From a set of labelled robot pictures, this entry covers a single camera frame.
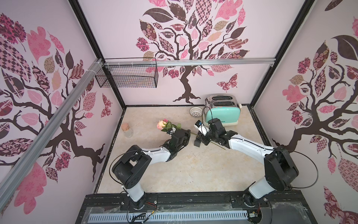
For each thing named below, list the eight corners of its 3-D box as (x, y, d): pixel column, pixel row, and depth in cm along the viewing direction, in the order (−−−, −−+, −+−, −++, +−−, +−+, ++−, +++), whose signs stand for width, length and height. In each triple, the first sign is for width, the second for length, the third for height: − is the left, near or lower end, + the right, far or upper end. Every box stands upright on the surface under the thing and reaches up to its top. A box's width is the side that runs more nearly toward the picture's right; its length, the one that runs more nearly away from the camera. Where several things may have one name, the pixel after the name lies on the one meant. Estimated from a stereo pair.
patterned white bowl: (189, 117, 114) (189, 114, 111) (189, 110, 119) (189, 107, 116) (202, 117, 114) (203, 114, 111) (201, 110, 119) (202, 107, 116)
